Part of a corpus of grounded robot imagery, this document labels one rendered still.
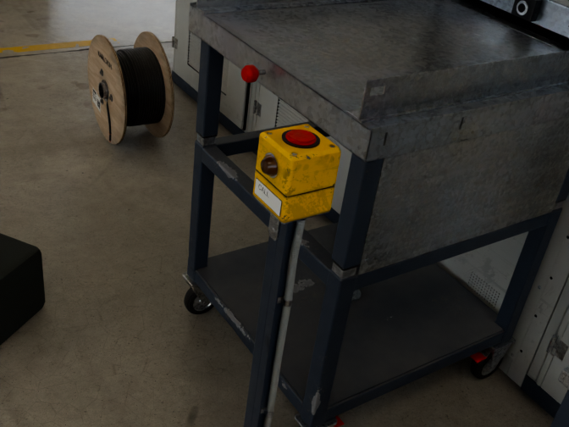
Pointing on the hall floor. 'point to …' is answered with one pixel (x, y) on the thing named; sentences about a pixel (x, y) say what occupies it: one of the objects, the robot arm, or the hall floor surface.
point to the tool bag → (19, 285)
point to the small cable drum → (130, 86)
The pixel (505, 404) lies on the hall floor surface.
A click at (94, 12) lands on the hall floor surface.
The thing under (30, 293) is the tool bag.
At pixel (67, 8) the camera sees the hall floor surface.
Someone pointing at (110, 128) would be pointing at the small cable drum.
